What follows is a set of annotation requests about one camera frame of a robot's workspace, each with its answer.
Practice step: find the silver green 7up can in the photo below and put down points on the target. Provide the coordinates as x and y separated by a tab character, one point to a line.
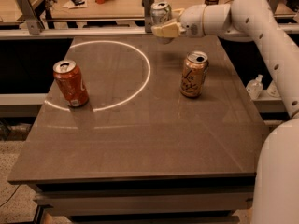
160	13

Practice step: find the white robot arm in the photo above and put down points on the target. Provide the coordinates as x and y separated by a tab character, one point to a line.
276	191

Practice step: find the tan La Croix can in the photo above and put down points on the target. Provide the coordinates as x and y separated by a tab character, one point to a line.
194	74

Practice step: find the orange soda can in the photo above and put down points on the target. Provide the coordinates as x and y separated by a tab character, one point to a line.
69	79

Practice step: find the clear sanitizer bottle left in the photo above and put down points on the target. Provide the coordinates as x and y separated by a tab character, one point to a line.
255	87

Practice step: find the clear sanitizer bottle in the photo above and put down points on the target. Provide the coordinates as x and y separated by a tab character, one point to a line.
255	87
272	90

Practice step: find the clear sanitizer bottle right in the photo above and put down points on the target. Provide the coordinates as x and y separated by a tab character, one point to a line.
272	90

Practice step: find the middle metal bracket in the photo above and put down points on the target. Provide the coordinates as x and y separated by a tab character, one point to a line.
147	17

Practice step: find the left metal bracket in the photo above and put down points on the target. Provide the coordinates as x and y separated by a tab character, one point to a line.
34	26

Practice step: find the grey table base frame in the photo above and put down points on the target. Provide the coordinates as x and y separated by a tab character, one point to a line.
124	201

